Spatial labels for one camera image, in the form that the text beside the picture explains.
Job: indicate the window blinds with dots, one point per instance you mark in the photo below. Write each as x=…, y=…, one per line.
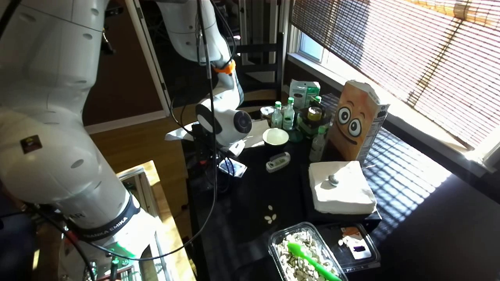
x=407, y=51

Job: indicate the small flat blue packet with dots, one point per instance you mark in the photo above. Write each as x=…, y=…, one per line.
x=234, y=167

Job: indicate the tall green bottle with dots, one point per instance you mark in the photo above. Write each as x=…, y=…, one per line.
x=290, y=114

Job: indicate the jar with gold lid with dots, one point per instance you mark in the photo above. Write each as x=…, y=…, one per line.
x=315, y=118

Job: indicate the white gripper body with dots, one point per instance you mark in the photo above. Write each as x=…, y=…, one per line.
x=235, y=148

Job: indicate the white square box with knob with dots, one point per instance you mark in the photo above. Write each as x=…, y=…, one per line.
x=341, y=189

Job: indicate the smiley face cereal box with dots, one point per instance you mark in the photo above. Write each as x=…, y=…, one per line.
x=357, y=121

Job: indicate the black tray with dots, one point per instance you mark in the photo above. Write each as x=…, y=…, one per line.
x=365, y=262

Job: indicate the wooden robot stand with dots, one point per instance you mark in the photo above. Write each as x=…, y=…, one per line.
x=157, y=203

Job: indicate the green plastic spoon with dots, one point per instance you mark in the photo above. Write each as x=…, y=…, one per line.
x=307, y=256

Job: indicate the small green bottle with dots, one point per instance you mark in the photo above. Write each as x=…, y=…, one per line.
x=277, y=117

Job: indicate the clear plastic food container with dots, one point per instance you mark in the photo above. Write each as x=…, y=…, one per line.
x=305, y=259

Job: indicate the small white oblong device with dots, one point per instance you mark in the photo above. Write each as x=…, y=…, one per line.
x=277, y=160

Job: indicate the white round bowl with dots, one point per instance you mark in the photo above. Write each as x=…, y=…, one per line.
x=276, y=135

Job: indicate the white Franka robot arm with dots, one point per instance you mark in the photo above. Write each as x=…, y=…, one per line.
x=57, y=129

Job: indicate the scattered pale seeds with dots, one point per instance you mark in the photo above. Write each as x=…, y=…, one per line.
x=269, y=213

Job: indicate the white translucent bottle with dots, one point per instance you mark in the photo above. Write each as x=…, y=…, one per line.
x=318, y=146

